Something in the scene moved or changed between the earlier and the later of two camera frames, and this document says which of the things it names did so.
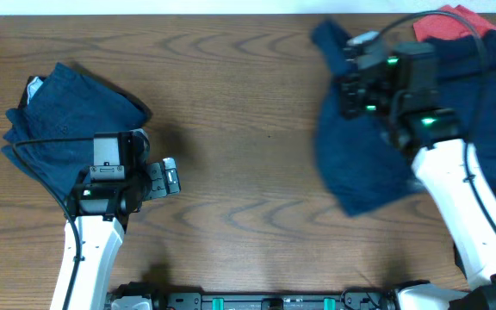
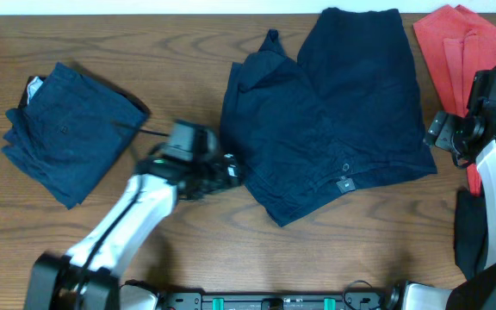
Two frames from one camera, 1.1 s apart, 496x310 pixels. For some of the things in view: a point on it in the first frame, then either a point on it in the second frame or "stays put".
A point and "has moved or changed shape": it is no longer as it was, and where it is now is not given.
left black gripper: [156, 181] → [221, 173]
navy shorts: [479, 78] has moved or changed shape
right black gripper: [346, 93] → [443, 130]
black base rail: [347, 300] stays put
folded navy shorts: [67, 105] stays put
